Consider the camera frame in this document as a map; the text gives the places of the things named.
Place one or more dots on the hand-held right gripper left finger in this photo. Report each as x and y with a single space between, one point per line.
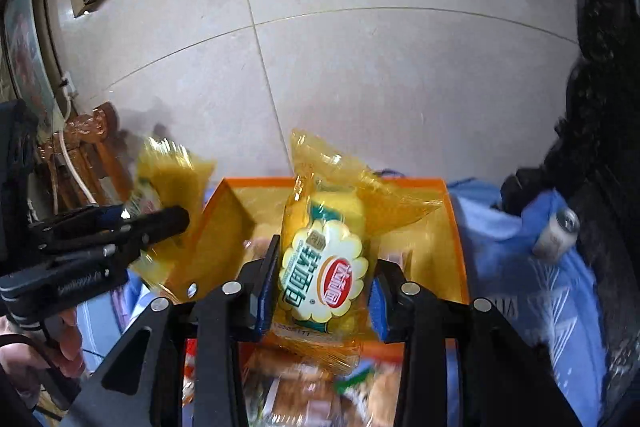
263 309

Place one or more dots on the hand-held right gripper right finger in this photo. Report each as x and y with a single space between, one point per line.
378 313

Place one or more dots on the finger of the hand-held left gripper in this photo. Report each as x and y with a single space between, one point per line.
75 224
155 227

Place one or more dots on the plain yellow snack packet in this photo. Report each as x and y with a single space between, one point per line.
170 177

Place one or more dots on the orange cardboard box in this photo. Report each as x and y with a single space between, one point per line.
220 227

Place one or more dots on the yellow snack packet with label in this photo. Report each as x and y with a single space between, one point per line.
320 277

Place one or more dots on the person's left hand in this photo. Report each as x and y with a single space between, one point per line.
70 342

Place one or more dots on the carved wooden chair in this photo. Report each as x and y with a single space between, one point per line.
97 142

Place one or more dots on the brown bread snack packet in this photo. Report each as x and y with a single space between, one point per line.
300 397

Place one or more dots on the blue printed tablecloth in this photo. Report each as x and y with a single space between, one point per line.
500 257

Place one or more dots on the silver drink can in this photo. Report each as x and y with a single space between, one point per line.
556 232

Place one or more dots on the painted wall panel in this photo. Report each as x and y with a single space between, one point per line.
25 42

